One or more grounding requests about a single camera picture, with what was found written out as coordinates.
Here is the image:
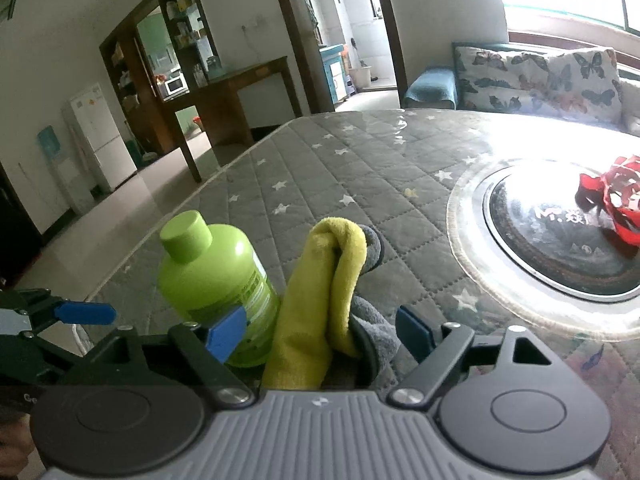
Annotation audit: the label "green plastic bottle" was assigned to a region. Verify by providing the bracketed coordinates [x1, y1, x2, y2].
[157, 210, 280, 367]

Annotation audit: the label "yellow grey cleaning cloth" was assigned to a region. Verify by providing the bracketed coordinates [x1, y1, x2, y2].
[262, 217, 400, 391]

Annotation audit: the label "round induction cooktop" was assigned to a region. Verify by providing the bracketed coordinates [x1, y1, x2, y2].
[446, 159, 639, 340]

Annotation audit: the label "white water dispenser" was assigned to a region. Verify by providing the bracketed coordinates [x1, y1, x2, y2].
[37, 126, 96, 216]

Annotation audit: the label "grey star quilted table cover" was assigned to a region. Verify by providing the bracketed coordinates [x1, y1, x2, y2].
[89, 110, 639, 479]

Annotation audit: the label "red folding basket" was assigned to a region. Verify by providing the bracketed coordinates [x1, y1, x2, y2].
[578, 155, 639, 247]

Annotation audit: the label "white refrigerator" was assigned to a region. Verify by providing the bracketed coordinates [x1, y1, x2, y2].
[62, 84, 137, 193]

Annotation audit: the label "dark wooden table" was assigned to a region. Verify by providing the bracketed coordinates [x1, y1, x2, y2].
[163, 56, 303, 167]

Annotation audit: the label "dark wooden shelf unit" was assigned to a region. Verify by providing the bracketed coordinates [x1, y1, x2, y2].
[100, 0, 218, 156]

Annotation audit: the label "blue sofa armrest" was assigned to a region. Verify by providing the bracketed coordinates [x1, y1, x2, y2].
[402, 67, 458, 110]

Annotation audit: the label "white microwave oven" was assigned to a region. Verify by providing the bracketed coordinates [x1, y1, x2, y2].
[162, 74, 189, 100]

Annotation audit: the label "white bucket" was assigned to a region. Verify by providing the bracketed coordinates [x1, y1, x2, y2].
[349, 65, 372, 92]

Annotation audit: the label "blue white cabinet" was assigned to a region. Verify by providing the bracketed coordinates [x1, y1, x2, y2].
[319, 44, 348, 104]

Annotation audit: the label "butterfly pattern cushion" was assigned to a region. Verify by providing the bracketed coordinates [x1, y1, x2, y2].
[454, 46, 623, 126]

